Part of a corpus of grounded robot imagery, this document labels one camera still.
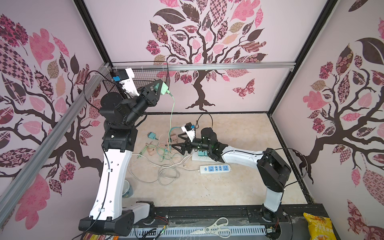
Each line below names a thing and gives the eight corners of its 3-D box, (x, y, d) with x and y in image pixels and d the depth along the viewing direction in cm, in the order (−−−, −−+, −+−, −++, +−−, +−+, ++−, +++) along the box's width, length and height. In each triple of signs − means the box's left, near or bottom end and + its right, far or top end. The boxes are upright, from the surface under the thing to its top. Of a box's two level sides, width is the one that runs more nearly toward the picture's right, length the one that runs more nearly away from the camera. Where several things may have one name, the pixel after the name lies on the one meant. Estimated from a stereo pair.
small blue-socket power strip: (200, 173, 90) (200, 171, 88) (199, 167, 93) (199, 165, 90) (230, 171, 91) (231, 169, 88) (228, 165, 94) (229, 163, 91)
